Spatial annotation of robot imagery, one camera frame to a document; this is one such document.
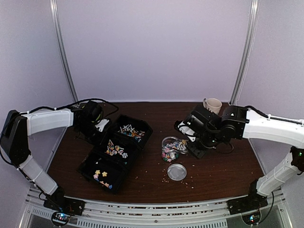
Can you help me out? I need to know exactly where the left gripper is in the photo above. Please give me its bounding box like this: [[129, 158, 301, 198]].
[[76, 121, 108, 147]]

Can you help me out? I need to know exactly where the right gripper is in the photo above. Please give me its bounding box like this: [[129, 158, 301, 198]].
[[185, 129, 223, 160]]

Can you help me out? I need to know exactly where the pile of swirl lollipops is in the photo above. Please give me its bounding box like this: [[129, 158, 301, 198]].
[[105, 140, 128, 159]]

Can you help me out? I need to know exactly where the metal scoop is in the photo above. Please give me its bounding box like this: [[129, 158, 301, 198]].
[[170, 139, 189, 154]]

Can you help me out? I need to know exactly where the black three-compartment candy tray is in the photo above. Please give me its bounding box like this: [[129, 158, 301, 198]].
[[77, 114, 153, 194]]

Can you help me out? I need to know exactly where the pile of stick candies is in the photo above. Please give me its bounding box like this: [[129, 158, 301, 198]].
[[118, 124, 145, 142]]

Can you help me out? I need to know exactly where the clear plastic jar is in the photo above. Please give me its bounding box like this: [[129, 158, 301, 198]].
[[161, 136, 179, 162]]

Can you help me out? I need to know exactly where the pile of star candies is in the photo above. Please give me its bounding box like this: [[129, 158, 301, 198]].
[[93, 170, 113, 189]]

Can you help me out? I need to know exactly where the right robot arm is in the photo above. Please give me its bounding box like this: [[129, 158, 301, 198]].
[[181, 105, 304, 210]]

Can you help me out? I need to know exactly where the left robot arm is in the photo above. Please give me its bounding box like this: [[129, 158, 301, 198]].
[[0, 99, 111, 211]]

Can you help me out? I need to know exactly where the patterned ceramic mug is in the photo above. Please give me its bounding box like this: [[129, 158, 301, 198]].
[[202, 98, 222, 114]]

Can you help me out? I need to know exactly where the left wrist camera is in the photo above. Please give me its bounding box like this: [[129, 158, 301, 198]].
[[95, 119, 112, 132]]

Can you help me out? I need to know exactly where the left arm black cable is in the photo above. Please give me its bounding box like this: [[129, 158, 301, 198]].
[[21, 97, 119, 119]]

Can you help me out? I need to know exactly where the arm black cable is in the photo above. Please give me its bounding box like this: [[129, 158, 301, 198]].
[[244, 105, 269, 118], [21, 97, 119, 119]]

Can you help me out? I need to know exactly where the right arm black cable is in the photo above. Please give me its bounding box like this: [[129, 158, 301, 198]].
[[244, 105, 269, 118]]

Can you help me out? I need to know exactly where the front aluminium rail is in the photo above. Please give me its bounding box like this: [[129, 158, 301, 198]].
[[17, 188, 294, 228]]

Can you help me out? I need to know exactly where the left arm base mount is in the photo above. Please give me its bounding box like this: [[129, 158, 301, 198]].
[[43, 186, 85, 216]]

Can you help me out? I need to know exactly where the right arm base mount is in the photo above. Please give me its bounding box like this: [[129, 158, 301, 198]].
[[227, 190, 268, 215]]

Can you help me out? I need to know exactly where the right aluminium frame post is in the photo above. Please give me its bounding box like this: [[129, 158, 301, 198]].
[[229, 0, 260, 105]]

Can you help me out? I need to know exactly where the aluminium frame post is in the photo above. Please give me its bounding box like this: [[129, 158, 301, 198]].
[[49, 0, 78, 102], [229, 0, 260, 105]]

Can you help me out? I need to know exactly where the left aluminium frame post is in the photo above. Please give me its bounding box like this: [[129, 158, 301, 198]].
[[49, 0, 78, 102]]

